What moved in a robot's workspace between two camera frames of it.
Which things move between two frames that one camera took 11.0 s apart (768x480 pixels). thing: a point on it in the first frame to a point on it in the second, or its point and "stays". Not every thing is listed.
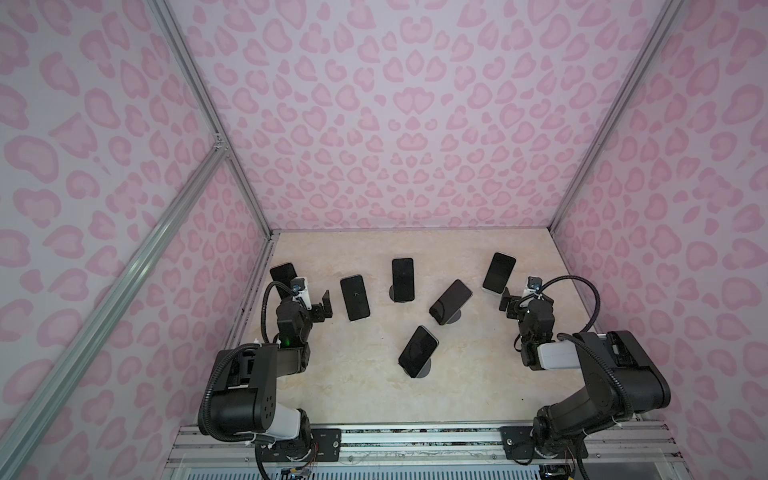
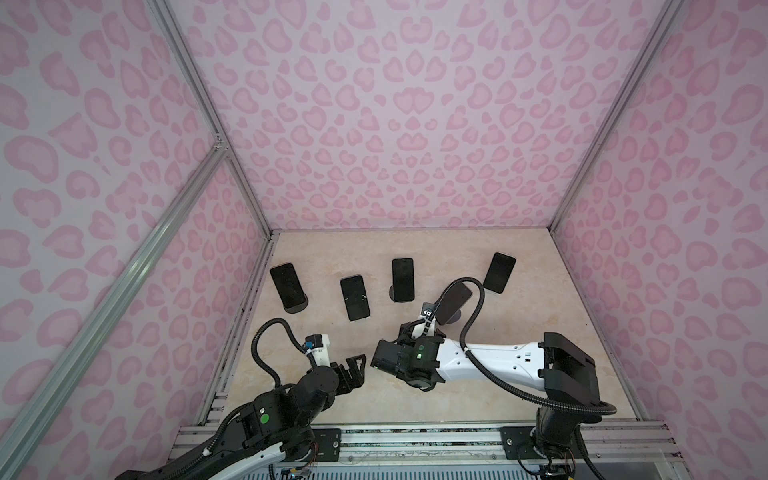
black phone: [283, 273] stays
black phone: [355, 296] stays
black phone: [498, 273] stays
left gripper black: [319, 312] to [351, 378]
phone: [450, 302] stays
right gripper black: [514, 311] to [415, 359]
